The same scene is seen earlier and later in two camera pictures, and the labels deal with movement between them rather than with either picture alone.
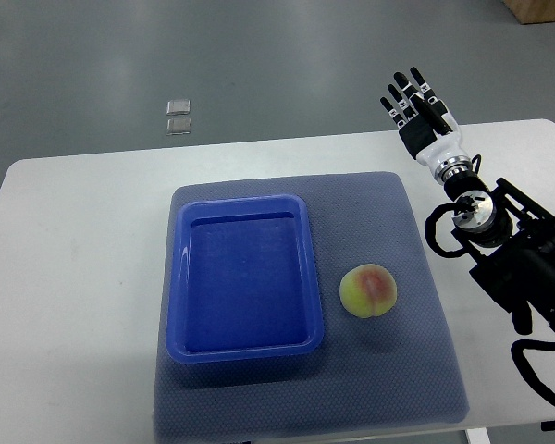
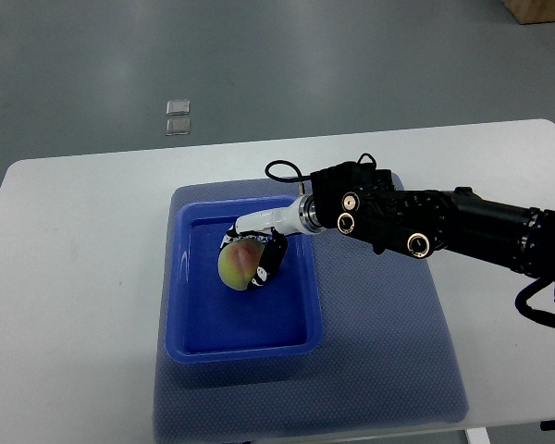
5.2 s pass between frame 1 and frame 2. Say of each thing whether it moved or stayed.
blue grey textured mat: stayed
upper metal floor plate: stayed
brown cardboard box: stayed
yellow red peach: moved
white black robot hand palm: moved
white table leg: stayed
